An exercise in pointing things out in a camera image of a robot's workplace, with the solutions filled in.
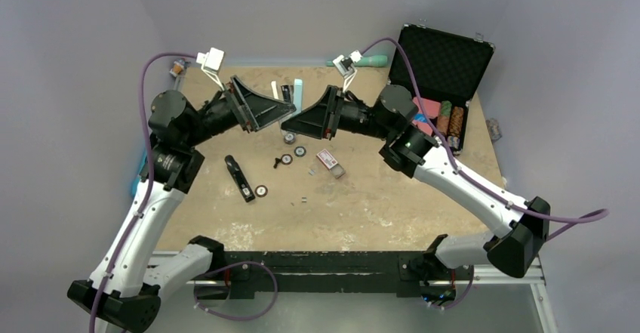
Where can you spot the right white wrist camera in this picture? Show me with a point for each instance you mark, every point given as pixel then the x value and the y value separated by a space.
pixel 346 66

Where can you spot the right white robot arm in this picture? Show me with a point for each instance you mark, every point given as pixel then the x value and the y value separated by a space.
pixel 513 236

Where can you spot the red white staple box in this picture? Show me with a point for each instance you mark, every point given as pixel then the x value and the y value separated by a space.
pixel 331 164

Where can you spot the black poker chip case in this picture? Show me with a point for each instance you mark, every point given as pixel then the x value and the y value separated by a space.
pixel 448 69

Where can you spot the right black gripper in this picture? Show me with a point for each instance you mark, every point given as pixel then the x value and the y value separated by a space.
pixel 318 120

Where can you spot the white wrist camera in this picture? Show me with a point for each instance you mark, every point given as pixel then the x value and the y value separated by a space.
pixel 210 63
pixel 346 66

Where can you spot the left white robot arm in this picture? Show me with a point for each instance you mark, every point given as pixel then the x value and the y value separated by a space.
pixel 125 293

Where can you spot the brown poker chip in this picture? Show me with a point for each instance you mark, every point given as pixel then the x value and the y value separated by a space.
pixel 261 191
pixel 286 159

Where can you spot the light blue stapler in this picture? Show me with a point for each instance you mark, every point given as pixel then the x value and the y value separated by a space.
pixel 292 94

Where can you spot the small orange bottle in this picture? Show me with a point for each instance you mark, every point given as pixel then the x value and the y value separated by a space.
pixel 178 67

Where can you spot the blue cylindrical tube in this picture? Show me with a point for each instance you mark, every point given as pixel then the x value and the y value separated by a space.
pixel 136 180

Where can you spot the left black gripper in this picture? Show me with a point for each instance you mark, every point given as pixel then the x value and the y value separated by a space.
pixel 256 110

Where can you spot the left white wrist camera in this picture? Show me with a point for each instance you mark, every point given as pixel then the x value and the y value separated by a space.
pixel 210 63

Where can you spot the brown poker chip front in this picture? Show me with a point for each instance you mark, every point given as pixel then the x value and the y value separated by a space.
pixel 261 191

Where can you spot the mint green microphone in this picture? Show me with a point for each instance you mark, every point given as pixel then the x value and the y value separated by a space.
pixel 373 61

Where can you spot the black stapler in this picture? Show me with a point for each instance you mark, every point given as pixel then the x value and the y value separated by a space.
pixel 239 178

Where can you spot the brown poker chip middle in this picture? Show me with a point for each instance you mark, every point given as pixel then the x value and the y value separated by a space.
pixel 286 159

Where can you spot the blue poker chip stack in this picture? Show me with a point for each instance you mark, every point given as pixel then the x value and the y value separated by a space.
pixel 289 138

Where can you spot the aluminium rail frame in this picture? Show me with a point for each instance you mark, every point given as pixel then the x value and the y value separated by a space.
pixel 500 275

